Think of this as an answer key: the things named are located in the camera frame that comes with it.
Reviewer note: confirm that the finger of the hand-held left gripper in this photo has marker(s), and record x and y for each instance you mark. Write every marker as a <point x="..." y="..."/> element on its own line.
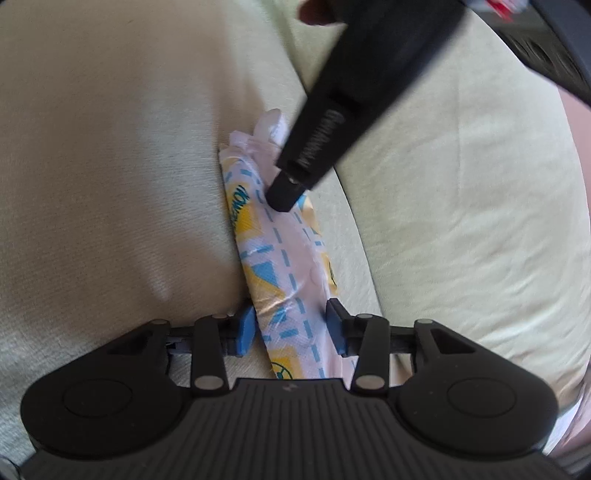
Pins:
<point x="314" y="147"/>

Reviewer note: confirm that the light green sofa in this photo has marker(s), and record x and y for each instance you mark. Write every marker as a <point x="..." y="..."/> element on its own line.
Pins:
<point x="115" y="161"/>

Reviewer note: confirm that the person's left hand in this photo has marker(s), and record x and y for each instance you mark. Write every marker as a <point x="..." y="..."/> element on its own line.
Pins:
<point x="318" y="11"/>

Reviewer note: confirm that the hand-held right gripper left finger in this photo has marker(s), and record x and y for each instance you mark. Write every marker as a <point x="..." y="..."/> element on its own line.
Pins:
<point x="244" y="332"/>

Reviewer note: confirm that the white cartoon print shopping bag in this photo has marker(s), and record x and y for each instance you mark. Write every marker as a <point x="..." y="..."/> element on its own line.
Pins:
<point x="286" y="258"/>

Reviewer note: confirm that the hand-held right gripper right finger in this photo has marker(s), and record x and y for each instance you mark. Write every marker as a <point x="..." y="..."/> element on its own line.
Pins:
<point x="340" y="339"/>

